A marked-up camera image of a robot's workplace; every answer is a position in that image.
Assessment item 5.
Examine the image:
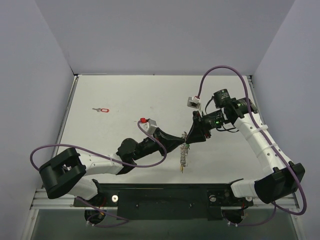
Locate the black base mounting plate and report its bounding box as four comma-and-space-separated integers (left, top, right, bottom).
88, 183, 253, 221

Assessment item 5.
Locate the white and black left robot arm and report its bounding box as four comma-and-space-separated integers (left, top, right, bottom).
39, 127, 185, 206

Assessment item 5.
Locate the key with red tag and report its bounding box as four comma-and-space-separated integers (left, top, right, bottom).
92, 108, 110, 113

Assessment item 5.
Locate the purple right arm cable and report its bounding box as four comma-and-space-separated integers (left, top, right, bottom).
197, 65, 308, 227

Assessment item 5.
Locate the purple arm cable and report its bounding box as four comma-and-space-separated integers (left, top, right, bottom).
29, 119, 168, 228
197, 65, 308, 227

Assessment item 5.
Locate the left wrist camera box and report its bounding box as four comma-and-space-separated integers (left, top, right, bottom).
140, 118, 158, 135

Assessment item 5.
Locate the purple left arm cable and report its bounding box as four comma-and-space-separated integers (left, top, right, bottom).
29, 119, 168, 228

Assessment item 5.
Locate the aluminium frame rail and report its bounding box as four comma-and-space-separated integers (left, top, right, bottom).
29, 187, 301, 210

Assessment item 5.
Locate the silver metal keyring disc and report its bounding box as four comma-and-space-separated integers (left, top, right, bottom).
180, 131, 189, 168

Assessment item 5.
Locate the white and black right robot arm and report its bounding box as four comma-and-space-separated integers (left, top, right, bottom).
185, 89, 305, 205

